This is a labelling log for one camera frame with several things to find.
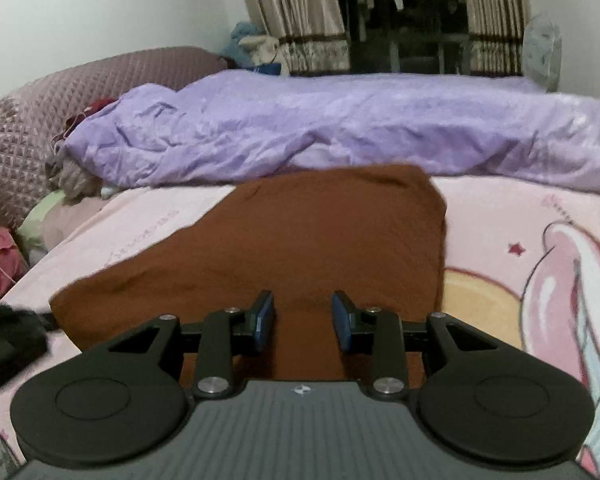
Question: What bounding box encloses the mauve quilted headboard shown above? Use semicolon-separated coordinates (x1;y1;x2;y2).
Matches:
0;46;229;231

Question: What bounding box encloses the purple quilt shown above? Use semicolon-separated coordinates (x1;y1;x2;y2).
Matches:
60;70;600;196

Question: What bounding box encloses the pink printed bedsheet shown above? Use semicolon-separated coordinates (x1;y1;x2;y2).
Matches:
0;175;600;480

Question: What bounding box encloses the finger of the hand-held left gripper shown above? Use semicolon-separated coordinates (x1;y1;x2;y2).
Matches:
0;304;57;335

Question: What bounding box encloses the beige striped curtain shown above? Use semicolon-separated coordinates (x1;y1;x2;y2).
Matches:
234;0;352;77
459;0;529;78

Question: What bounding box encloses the plastic-covered standing fan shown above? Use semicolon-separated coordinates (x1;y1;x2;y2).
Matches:
522;15;564;94

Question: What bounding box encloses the green pillow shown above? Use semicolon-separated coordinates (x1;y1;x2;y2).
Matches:
16;189;68;262

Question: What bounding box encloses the cream plush toy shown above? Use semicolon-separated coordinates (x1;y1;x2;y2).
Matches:
239;35;292;76

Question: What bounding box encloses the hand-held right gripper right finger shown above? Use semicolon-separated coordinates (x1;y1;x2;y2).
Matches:
331;290;496;401

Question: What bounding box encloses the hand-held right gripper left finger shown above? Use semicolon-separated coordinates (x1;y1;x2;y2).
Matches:
107;290;276;401

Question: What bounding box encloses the dark window with hanging clothes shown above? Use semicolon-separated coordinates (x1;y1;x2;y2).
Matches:
336;0;473;75

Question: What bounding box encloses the dark red cloth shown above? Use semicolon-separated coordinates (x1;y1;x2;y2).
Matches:
64;98;118;128

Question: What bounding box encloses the brown jacket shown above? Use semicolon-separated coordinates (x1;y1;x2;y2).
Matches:
49;164;449;395

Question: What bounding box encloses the grey-brown crumpled cloth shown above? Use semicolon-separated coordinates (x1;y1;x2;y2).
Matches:
44;154;108;205

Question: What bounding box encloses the pink-red crumpled cloth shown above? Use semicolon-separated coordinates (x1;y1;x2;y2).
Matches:
0;226;30;303

